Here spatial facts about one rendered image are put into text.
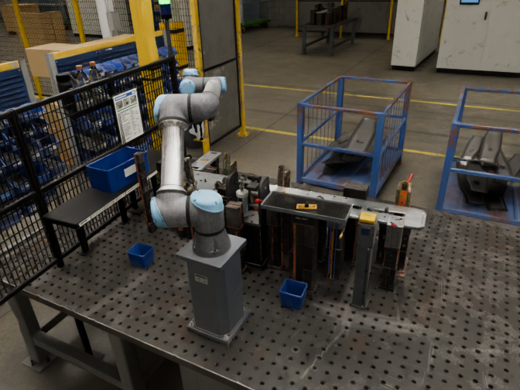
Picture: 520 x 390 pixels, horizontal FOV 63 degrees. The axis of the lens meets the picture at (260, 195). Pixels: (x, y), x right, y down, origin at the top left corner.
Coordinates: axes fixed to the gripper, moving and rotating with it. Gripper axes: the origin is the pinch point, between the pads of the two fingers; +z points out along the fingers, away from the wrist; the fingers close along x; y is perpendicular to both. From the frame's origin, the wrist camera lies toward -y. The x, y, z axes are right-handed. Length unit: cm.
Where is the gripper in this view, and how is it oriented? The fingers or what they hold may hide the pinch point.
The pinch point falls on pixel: (200, 137)
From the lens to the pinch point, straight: 230.9
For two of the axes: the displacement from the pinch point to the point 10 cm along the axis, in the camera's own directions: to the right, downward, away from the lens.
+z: 0.4, 8.8, 4.7
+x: -4.0, 4.5, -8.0
